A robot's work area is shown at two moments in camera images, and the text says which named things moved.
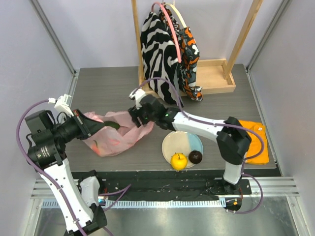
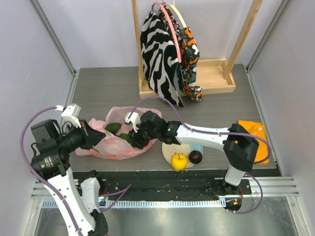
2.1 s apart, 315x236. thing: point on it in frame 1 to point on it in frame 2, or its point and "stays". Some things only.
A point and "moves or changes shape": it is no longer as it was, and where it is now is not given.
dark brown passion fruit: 195,157 stays
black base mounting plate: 164,184 stays
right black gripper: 137,116 to 141,137
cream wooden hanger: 175,10 stays
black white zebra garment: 158,59 stays
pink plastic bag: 107,141 moves or changes shape
